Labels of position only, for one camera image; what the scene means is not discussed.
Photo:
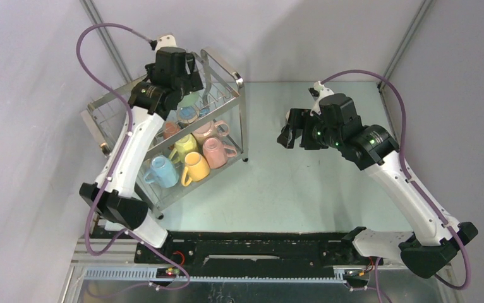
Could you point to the light blue mug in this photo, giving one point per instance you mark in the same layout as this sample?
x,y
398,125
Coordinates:
x,y
162,172

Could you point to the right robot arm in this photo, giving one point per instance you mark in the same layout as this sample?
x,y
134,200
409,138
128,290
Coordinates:
x,y
435,236

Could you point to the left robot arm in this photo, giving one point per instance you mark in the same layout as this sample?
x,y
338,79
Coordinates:
x,y
111,195

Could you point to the pink faceted mug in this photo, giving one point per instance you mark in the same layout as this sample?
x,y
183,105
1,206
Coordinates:
x,y
217,153

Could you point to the blue-rimmed cup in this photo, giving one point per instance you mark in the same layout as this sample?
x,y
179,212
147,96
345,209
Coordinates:
x,y
188,115

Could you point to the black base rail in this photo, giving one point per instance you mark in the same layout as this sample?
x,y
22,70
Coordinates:
x,y
263,255

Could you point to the steel two-tier dish rack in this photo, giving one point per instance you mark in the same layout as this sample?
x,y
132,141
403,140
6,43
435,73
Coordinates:
x,y
219,110

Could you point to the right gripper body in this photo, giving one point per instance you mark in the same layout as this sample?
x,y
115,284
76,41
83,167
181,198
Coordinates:
x,y
314,136

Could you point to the orange-red cup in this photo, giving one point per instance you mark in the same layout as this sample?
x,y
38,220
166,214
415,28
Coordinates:
x,y
170,129

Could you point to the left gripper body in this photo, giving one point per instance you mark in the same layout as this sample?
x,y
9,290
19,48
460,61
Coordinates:
x,y
189,83

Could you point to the yellow-green mug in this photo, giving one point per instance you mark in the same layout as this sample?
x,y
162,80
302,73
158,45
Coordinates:
x,y
182,147

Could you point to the yellow mug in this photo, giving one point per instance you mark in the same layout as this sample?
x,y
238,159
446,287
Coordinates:
x,y
196,168

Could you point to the mint green mug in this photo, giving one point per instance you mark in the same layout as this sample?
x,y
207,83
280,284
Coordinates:
x,y
189,100

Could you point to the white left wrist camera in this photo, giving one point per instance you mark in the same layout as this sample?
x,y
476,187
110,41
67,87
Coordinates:
x,y
163,41

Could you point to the large pink mug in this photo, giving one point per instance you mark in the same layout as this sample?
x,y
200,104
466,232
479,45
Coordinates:
x,y
215,129

